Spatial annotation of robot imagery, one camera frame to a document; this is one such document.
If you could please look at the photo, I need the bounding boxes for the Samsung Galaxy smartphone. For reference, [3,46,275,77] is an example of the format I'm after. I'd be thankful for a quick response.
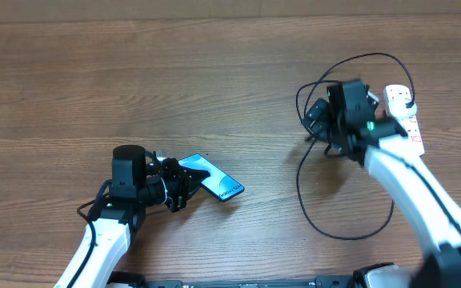
[179,154,245,202]

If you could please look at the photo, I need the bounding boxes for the black USB charging cable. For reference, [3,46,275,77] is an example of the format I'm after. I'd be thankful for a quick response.
[295,52,416,242]

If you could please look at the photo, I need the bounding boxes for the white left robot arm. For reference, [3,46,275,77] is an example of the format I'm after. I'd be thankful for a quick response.
[56,145,225,287]

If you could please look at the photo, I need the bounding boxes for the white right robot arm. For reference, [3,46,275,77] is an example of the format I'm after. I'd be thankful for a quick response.
[301,80,461,287]

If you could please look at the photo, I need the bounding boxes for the white charger adapter plug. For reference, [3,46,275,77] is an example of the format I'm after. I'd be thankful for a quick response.
[386,98,417,118]

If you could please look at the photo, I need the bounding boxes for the white power extension strip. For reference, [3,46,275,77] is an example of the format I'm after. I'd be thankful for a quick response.
[383,84,425,156]

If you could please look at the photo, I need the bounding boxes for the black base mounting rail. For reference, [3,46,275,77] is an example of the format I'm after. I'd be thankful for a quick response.
[105,272,361,288]

